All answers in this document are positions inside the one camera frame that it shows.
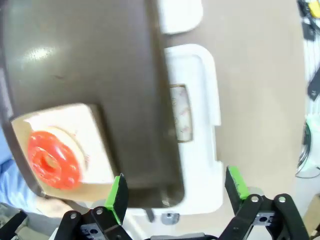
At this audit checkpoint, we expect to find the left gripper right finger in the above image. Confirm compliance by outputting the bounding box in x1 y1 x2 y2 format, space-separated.
219 165 311 240

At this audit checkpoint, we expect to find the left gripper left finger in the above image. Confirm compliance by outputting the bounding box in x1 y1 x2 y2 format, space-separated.
53 172 129 240

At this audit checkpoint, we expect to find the red glazed donut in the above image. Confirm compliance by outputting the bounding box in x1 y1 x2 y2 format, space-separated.
26 130 84 192

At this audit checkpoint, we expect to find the black serving tray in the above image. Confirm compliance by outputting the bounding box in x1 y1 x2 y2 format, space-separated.
0 0 188 210

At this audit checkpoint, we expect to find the person's right hand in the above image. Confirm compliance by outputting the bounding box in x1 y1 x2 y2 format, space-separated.
35 195 70 219

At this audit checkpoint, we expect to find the white display tray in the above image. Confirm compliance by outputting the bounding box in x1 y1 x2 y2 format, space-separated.
129 44 225 215
158 0 204 35

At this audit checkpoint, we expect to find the black coiled cable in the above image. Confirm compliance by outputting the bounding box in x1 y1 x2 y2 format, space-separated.
296 119 314 176

